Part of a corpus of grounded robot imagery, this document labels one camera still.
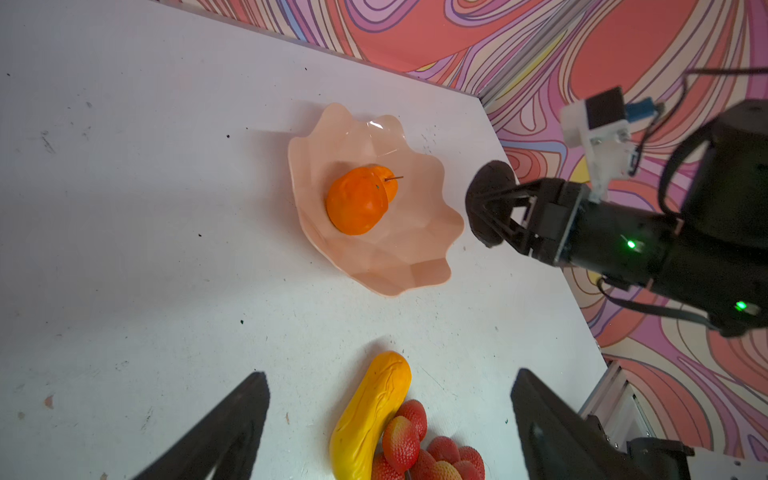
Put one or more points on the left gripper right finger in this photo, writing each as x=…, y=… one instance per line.
x=556, y=443

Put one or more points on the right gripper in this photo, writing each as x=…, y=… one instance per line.
x=565, y=228

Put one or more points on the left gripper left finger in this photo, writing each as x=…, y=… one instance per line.
x=225, y=443

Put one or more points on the dark fake avocado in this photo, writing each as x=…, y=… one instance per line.
x=488, y=210

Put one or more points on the yellow fake banana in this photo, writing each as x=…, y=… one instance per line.
x=378, y=397

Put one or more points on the small orange fake fruit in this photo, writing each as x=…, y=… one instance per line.
x=388, y=179

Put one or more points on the red fake grape bunch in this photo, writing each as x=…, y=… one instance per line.
x=402, y=456

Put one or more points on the large orange fake tangerine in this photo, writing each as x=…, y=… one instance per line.
x=356, y=202

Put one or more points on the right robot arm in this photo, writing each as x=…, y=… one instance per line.
x=710, y=255

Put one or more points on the pink scalloped fruit bowl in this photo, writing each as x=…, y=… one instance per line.
x=407, y=249

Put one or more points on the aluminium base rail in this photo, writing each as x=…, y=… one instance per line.
x=614, y=408

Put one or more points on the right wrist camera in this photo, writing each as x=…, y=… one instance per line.
x=600, y=125

